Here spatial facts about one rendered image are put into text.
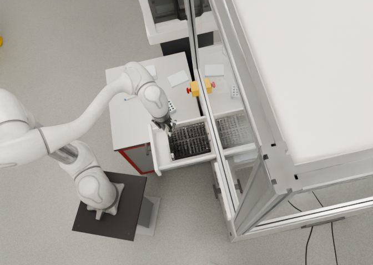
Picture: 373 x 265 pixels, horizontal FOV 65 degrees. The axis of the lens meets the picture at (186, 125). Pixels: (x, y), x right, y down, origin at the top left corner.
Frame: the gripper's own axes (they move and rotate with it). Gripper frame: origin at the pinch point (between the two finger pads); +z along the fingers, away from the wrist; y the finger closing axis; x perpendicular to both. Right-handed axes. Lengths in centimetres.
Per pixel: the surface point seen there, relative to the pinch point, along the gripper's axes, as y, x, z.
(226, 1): 31, -8, -98
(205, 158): 21.4, -8.1, 11.1
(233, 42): 34, -18, -98
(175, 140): 2.9, -1.0, 10.5
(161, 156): -4.3, -10.0, 16.8
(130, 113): -33.8, 16.8, 24.3
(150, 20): -29, 71, -3
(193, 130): 11.3, 8.1, 13.9
